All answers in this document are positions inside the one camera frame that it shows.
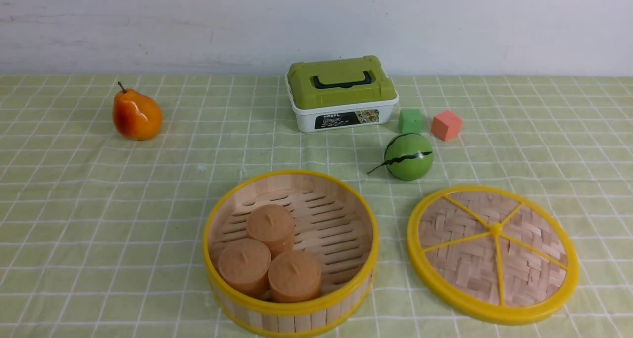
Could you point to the tan round bun left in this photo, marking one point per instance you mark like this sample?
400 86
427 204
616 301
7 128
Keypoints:
244 265

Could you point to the green lidded plastic storage box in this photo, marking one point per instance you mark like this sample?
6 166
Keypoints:
340 93

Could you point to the green toy watermelon ball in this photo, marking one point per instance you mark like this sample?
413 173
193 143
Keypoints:
408 156

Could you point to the tan round bun right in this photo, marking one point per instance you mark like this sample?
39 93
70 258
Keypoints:
295 276

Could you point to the orange toy pear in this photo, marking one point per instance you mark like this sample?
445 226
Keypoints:
135 115

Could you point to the tan round bun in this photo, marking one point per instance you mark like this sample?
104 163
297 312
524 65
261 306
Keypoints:
244 265
295 276
272 225

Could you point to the yellow rimmed woven steamer lid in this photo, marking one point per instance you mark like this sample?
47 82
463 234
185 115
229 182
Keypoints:
492 254

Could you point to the orange foam cube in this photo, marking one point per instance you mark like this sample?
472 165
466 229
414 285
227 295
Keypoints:
446 126

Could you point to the yellow rimmed bamboo steamer basket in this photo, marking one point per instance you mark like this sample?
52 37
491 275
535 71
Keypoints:
332 221

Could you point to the green foam cube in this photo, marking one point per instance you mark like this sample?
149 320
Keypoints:
410 121

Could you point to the tan round bun top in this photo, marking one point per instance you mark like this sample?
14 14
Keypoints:
272 225

